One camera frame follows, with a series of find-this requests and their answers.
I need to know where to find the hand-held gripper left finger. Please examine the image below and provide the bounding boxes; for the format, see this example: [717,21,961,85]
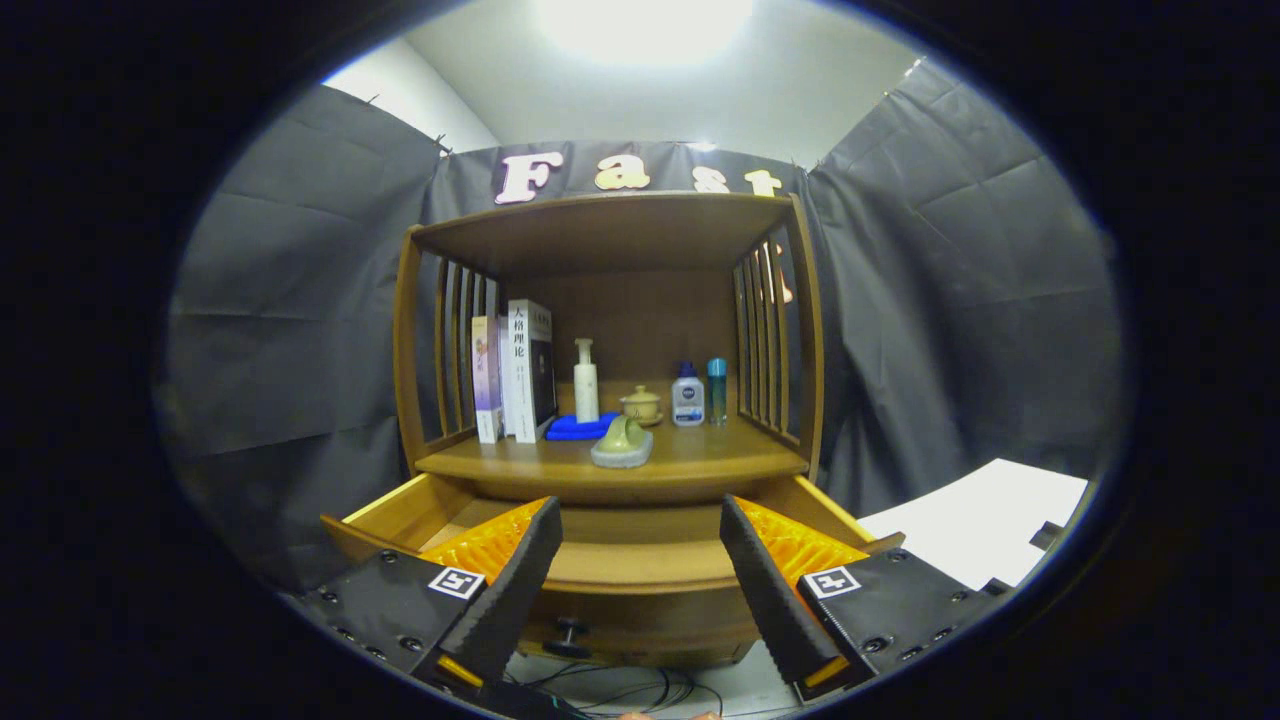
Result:
[285,495,564,701]

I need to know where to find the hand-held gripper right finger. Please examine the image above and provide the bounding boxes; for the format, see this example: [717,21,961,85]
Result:
[719,493,1011,704]

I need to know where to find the wooden drawer with black knob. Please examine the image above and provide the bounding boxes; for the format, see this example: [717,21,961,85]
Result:
[320,472,906,666]

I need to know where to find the green scrub brush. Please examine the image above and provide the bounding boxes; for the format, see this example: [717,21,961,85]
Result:
[590,414,655,470]

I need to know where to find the brown wooden countertop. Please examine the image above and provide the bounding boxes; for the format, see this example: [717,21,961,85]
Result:
[415,385,809,506]

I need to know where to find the brown wooden cabinet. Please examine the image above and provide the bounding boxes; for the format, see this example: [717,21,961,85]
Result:
[393,190,827,669]

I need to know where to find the blue folded cloth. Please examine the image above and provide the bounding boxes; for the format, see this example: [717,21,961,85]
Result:
[545,412,623,442]

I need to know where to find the white bottle with blue cap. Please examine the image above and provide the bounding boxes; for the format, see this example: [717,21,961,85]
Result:
[671,361,706,428]

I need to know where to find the white pump bottle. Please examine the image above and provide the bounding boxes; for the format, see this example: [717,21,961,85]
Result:
[573,338,601,424]

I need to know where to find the thick white book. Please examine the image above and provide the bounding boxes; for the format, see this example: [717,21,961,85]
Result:
[507,298,559,444]

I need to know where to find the purple book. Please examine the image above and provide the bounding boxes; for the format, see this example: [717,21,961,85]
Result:
[471,315,506,445]

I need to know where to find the beige lidded teacup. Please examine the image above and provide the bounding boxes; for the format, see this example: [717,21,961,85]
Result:
[619,385,665,428]

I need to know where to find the thin white book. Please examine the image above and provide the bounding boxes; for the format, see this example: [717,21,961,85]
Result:
[497,315,516,437]

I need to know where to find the black backdrop cloth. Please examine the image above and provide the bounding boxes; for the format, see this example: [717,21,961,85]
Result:
[155,55,1126,596]

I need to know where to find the black cables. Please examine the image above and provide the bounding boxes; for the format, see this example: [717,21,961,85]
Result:
[500,660,726,720]

